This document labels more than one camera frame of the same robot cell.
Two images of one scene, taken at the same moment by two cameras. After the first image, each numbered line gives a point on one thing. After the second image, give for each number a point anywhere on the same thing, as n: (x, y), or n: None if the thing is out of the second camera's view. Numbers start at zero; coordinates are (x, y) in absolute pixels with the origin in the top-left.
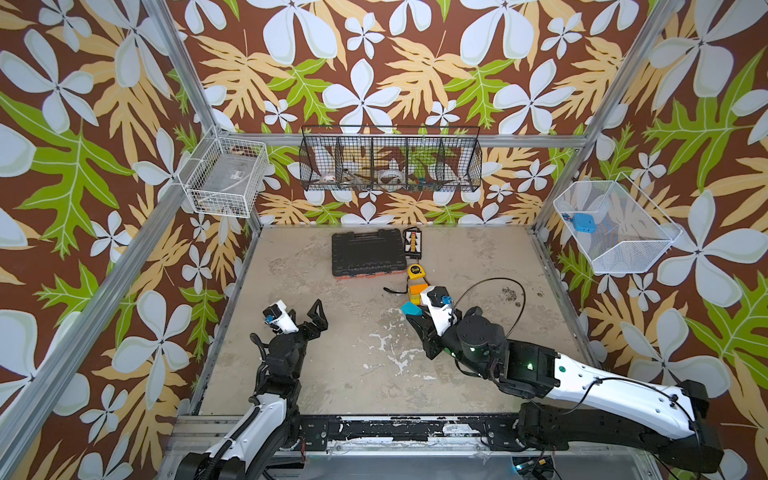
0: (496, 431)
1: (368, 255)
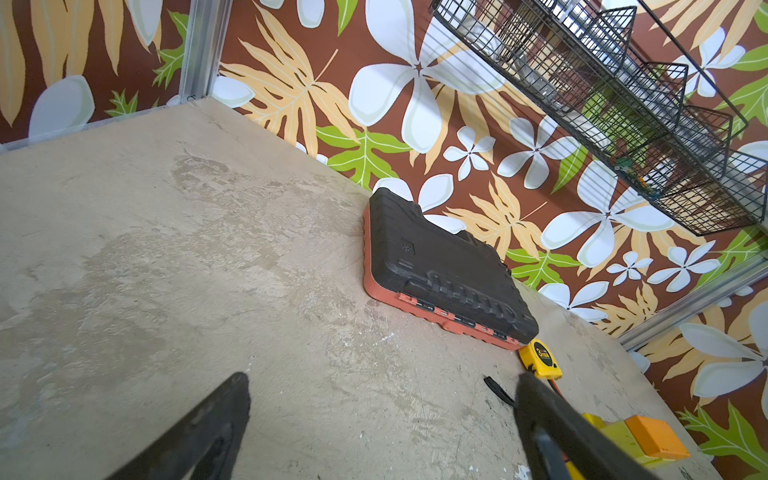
0: None
1: (445, 275)
